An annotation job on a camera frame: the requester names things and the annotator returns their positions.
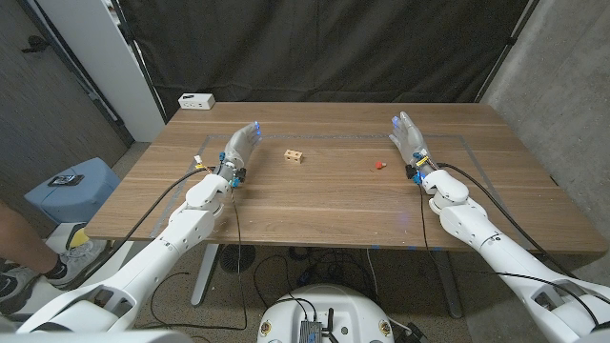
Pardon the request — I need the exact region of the white floor platform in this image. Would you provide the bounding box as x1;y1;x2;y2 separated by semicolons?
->
45;221;137;290

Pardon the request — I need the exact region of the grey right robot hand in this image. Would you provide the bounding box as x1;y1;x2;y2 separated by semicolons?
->
388;111;433;166

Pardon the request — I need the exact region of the white table leg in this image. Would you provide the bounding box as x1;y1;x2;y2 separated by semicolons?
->
190;243;221;307

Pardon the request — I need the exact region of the grey module on torso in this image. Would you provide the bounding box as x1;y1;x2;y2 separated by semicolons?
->
298;319;324;343

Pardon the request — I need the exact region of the white power strip box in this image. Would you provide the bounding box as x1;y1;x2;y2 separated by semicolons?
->
177;92;216;111

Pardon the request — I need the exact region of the blue stool with phone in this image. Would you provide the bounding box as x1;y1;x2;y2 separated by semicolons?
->
23;156;123;225

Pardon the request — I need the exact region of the black backdrop curtain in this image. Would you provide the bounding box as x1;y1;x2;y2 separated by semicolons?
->
116;0;542;120

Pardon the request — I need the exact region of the person's bare leg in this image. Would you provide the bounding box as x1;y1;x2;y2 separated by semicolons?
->
0;199;61;277

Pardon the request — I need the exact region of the white pillar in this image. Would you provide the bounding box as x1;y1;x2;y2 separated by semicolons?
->
35;0;166;143

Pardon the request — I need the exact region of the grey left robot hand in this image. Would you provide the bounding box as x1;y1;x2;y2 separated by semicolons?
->
222;121;263;171

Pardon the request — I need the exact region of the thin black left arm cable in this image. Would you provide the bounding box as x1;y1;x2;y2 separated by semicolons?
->
150;188;249;333

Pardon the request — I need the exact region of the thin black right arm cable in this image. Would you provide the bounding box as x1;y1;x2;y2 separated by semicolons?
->
417;183;601;330

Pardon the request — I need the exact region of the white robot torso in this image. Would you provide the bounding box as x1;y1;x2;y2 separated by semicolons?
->
256;284;396;343

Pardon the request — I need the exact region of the round black floor fan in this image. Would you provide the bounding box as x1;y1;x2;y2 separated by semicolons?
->
218;244;257;275

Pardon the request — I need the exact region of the black floor cable tangle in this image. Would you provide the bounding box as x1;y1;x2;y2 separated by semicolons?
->
252;245;377;311

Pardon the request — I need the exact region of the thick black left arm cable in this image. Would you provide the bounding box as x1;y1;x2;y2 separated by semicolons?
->
92;166;215;272

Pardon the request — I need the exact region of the black smartphone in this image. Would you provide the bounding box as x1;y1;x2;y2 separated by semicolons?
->
47;173;86;188

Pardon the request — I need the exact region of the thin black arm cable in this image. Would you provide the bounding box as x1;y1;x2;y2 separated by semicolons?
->
417;183;601;330
150;188;249;333

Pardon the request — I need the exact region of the black backdrop stand pole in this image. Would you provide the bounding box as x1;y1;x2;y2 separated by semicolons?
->
476;0;542;104
109;0;168;124

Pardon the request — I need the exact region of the grey table leg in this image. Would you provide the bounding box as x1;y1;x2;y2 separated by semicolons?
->
431;250;464;319

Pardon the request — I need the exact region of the yellow black floor pedal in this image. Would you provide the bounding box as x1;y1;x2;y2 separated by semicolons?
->
65;222;92;252

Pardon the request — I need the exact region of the black door handle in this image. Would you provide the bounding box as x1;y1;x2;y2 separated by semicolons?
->
21;35;51;53

